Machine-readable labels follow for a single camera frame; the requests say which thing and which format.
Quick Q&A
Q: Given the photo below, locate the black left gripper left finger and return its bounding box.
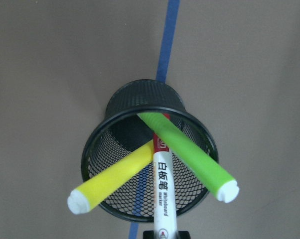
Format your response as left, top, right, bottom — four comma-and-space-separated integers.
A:
142, 226, 155, 239

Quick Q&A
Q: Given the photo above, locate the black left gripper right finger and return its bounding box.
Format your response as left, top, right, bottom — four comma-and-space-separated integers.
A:
177, 226, 190, 239

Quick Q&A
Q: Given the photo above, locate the red whiteboard marker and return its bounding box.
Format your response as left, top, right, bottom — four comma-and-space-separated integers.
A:
151, 113, 180, 239

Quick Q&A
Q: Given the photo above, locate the green highlighter pen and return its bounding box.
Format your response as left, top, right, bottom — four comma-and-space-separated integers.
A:
138, 113, 240, 203

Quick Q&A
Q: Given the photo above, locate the yellow highlighter pen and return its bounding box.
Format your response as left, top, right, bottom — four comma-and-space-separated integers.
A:
67, 140, 154, 215

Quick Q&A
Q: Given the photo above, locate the black mesh pen holder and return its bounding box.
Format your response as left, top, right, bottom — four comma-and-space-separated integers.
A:
81, 79, 218, 223

